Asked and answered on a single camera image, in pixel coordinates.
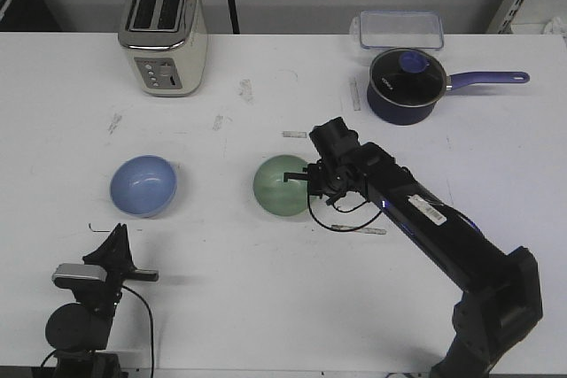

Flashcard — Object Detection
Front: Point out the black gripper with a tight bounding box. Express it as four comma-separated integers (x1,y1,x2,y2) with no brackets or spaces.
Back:
73,223,159,319
283,117,368,201

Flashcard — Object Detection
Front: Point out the green bowl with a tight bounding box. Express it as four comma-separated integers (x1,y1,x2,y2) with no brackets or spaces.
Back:
252,155,307,217

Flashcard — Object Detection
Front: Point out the blue bowl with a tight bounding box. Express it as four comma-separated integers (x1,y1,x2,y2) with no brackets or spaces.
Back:
109,155,177,218

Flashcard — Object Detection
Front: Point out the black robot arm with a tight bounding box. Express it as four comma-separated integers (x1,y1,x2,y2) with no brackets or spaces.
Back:
283,117,543,377
45,223,159,377

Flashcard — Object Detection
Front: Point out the dark blue saucepan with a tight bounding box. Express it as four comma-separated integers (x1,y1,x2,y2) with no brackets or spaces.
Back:
367,48,530,126

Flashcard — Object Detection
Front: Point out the glass pot lid blue knob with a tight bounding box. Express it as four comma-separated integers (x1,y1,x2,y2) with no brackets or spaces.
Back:
369,49,447,107

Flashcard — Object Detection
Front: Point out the clear plastic food container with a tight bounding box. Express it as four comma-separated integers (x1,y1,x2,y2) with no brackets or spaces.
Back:
349,10,445,50

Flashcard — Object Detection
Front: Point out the silver two-slot toaster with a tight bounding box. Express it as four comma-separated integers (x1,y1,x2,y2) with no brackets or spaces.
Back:
118,0,208,97

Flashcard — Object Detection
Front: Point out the white crumpled cloth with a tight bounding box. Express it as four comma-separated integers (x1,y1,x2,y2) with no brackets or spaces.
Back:
541,17,567,40

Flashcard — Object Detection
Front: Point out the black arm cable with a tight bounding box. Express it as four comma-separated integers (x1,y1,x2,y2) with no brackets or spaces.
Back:
39,285,155,374
307,191,386,233

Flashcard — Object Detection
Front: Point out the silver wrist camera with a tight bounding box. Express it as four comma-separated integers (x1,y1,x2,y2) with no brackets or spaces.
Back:
51,263,107,289

